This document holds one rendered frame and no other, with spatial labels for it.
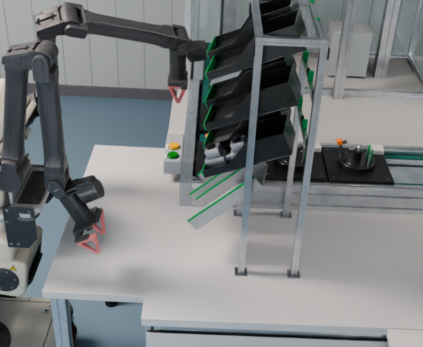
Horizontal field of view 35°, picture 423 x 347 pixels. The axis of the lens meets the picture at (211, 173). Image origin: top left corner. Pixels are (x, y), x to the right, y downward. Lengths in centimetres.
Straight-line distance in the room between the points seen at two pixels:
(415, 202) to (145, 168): 104
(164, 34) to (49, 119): 54
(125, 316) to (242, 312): 129
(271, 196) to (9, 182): 96
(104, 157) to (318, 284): 107
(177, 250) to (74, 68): 310
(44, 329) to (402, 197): 150
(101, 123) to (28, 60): 308
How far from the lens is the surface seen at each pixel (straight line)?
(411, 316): 216
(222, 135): 222
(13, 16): 515
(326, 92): 337
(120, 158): 277
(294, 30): 179
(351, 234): 242
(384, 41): 357
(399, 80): 366
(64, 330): 229
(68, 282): 218
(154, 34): 219
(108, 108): 505
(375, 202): 253
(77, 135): 471
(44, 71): 177
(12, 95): 186
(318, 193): 248
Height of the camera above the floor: 229
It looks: 32 degrees down
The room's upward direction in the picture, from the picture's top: 3 degrees clockwise
